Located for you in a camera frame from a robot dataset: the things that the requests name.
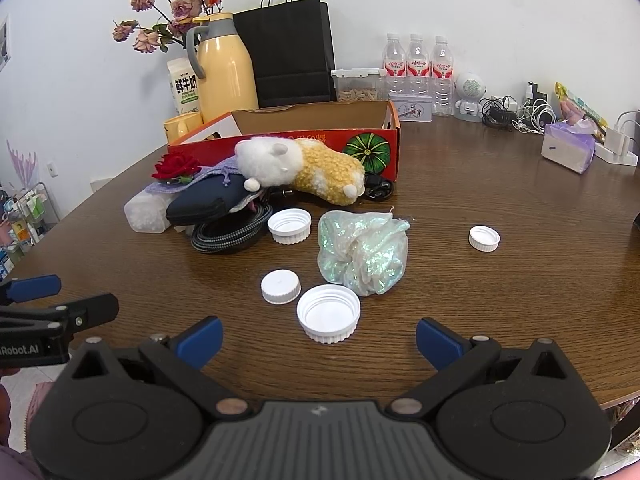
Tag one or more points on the medium white bottle cap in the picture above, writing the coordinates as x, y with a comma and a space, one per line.
289, 222

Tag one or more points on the clear food container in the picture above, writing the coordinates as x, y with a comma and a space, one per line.
357, 91

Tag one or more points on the purple tissue pack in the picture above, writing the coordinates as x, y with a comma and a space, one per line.
567, 152

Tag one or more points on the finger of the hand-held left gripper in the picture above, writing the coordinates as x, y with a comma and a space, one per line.
35, 287
95, 310

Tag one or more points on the red fabric rose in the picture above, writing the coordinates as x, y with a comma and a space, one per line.
175, 166

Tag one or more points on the white power strip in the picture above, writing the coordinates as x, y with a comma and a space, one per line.
620, 147

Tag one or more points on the purple wall sticker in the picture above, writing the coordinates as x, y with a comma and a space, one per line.
22, 165

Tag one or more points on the large white jar lid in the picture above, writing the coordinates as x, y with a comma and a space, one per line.
327, 315

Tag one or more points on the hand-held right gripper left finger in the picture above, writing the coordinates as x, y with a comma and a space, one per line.
202, 340

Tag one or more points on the person's purple clothing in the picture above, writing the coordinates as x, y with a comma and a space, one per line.
15, 460

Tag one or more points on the iridescent plastic bag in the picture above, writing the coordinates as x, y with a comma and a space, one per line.
360, 255

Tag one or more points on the clear container of white beads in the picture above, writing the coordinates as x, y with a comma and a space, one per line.
142, 215

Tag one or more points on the black paper bag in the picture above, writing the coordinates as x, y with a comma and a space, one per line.
290, 50

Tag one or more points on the navy zip pouch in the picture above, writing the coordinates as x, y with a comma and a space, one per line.
200, 202

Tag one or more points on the white wall socket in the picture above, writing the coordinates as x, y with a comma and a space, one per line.
52, 168

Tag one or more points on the yellow white plush toy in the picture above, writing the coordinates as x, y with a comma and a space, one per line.
320, 170

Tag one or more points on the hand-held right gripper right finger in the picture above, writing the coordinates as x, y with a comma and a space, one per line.
440, 342

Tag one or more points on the white robot toy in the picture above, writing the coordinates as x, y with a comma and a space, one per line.
470, 87

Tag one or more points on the red cardboard box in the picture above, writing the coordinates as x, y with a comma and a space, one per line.
310, 115

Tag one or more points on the dried pink flower bouquet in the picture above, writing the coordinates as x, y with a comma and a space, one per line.
180, 7

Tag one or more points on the yellow snack packet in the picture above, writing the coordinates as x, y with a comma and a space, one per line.
582, 107

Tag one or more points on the purple cloth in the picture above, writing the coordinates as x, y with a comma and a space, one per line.
215, 172

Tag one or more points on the white wall vent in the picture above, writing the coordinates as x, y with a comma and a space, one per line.
99, 183

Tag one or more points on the wall picture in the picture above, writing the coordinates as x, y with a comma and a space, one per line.
3, 45

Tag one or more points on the yellow mug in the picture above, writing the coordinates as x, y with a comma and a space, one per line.
180, 127

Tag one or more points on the small white bottle cap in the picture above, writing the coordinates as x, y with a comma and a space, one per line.
280, 286
484, 238

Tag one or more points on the clear water bottle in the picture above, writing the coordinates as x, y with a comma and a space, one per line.
442, 75
394, 67
418, 67

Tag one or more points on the white milk carton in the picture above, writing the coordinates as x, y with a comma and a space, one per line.
185, 87

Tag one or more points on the yellow thermos jug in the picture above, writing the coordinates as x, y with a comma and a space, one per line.
225, 75

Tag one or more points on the white tin box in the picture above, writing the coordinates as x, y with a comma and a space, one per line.
410, 109

